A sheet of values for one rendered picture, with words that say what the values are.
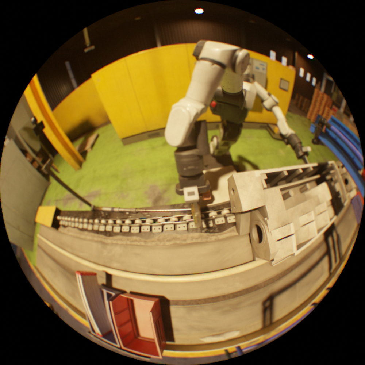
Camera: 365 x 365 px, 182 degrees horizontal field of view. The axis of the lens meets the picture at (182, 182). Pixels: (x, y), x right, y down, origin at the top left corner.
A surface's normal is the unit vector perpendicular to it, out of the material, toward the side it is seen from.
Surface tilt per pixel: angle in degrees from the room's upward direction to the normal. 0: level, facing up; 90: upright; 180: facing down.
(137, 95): 90
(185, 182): 65
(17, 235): 90
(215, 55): 76
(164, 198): 0
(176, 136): 70
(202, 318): 0
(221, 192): 0
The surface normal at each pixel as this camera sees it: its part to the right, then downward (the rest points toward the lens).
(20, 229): 0.99, -0.14
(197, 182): 0.02, 0.50
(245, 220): -0.04, 0.10
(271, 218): -0.11, -0.42
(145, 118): 0.08, 0.81
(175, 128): -0.59, 0.48
